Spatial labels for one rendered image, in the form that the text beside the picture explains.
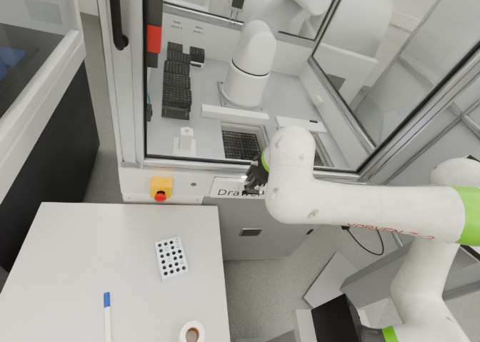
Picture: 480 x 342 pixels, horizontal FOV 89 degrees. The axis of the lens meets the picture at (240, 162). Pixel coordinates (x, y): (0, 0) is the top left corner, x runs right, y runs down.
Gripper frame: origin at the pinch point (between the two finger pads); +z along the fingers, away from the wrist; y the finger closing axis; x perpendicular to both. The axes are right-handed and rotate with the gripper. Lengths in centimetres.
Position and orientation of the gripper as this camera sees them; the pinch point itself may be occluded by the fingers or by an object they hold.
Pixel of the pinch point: (246, 185)
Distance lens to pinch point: 90.8
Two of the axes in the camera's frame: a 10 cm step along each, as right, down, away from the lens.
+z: -3.0, 3.6, 8.8
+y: 0.4, 9.3, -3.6
